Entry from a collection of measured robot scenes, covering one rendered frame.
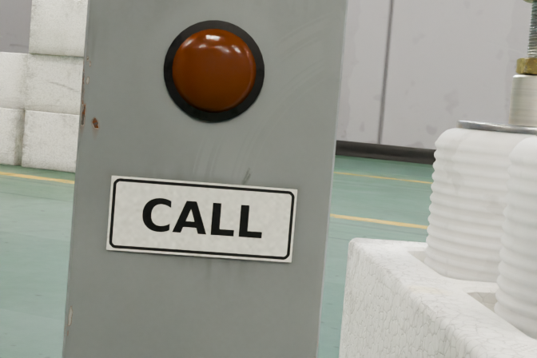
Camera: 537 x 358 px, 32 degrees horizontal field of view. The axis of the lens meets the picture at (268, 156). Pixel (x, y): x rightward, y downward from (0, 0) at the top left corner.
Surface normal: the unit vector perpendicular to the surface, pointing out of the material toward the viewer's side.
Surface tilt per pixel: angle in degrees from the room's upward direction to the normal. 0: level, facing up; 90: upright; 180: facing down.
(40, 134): 90
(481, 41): 90
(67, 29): 90
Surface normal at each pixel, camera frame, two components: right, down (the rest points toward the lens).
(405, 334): -0.99, -0.07
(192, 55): -0.13, -0.07
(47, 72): -0.37, 0.02
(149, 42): 0.08, 0.06
